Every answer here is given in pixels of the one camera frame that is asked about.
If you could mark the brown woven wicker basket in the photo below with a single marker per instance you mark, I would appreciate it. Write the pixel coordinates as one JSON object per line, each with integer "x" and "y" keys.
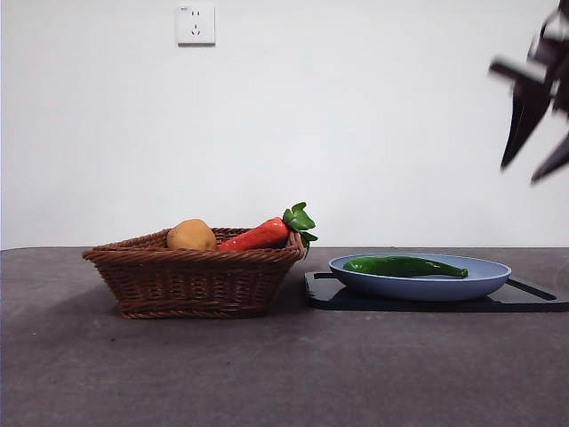
{"x": 191, "y": 284}

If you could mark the green pepper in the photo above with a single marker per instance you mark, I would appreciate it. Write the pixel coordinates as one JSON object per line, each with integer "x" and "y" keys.
{"x": 395, "y": 266}

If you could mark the light blue plate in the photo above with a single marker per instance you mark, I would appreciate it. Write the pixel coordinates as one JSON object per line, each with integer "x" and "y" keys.
{"x": 422, "y": 287}

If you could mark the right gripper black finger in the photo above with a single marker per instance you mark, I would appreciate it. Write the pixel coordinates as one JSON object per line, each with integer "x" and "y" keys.
{"x": 524, "y": 120}
{"x": 555, "y": 162}

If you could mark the orange carrot with green leaves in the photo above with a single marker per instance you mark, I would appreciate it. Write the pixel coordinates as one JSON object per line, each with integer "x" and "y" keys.
{"x": 258, "y": 236}

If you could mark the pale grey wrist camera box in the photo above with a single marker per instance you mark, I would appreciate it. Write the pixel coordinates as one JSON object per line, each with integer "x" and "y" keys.
{"x": 543, "y": 46}

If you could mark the black rectangular tray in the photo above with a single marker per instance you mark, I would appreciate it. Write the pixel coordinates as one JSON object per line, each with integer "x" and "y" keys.
{"x": 524, "y": 300}

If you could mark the white wall power outlet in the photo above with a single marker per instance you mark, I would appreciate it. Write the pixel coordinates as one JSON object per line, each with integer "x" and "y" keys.
{"x": 196, "y": 24}

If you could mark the tan potato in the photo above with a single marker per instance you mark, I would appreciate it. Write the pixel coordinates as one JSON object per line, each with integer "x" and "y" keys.
{"x": 191, "y": 236}

